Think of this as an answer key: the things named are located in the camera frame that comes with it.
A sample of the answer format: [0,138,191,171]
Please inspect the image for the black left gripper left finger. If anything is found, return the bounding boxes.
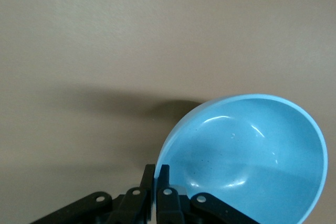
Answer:
[28,164,156,224]

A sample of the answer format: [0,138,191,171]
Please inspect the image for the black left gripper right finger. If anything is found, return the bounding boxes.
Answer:
[156,164,263,224]

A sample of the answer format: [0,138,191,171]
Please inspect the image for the blue bowl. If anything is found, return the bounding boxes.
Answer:
[153,93,329,224]

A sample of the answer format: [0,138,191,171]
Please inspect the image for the brown table cover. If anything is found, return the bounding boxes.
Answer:
[0,0,336,224]

